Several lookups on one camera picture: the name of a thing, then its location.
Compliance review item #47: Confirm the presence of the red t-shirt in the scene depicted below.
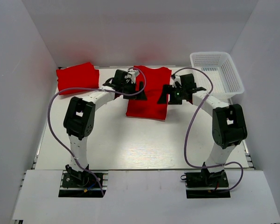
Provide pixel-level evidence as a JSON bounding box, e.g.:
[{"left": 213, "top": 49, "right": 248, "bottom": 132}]
[
  {"left": 56, "top": 62, "right": 99, "bottom": 91},
  {"left": 126, "top": 65, "right": 172, "bottom": 120}
]

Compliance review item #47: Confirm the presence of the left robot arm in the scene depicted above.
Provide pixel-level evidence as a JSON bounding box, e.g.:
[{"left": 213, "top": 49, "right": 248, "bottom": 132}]
[{"left": 63, "top": 67, "right": 147, "bottom": 185}]

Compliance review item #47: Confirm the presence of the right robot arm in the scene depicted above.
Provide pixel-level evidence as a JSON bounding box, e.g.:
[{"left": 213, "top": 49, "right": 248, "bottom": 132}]
[{"left": 157, "top": 74, "right": 247, "bottom": 182}]

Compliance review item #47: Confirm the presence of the folded red t-shirt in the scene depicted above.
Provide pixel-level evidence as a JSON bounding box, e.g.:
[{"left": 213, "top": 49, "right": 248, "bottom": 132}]
[{"left": 56, "top": 62, "right": 99, "bottom": 91}]

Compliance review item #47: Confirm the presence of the white plastic basket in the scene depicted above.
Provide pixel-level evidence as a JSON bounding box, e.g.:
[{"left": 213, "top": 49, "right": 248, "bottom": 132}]
[{"left": 189, "top": 51, "right": 245, "bottom": 100}]

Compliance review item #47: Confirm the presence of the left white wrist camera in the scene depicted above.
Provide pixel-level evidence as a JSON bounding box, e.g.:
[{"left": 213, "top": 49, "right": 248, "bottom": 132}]
[{"left": 125, "top": 68, "right": 140, "bottom": 84}]

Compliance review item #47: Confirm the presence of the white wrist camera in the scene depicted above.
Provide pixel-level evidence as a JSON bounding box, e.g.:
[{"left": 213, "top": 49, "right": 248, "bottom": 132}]
[
  {"left": 125, "top": 68, "right": 140, "bottom": 84},
  {"left": 171, "top": 75, "right": 182, "bottom": 88}
]

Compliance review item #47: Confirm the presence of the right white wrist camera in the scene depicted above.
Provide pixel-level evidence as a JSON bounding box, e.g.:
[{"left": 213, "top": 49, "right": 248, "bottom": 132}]
[{"left": 171, "top": 75, "right": 182, "bottom": 88}]

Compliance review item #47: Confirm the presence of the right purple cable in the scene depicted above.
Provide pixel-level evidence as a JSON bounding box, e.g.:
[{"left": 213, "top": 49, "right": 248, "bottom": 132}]
[{"left": 171, "top": 67, "right": 244, "bottom": 192}]

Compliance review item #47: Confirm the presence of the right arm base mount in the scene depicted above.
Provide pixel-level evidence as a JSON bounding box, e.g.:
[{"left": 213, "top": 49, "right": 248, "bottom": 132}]
[{"left": 181, "top": 172, "right": 231, "bottom": 199}]

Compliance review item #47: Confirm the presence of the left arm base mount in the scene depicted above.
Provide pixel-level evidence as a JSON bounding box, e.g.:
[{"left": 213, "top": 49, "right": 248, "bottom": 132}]
[{"left": 58, "top": 171, "right": 103, "bottom": 198}]

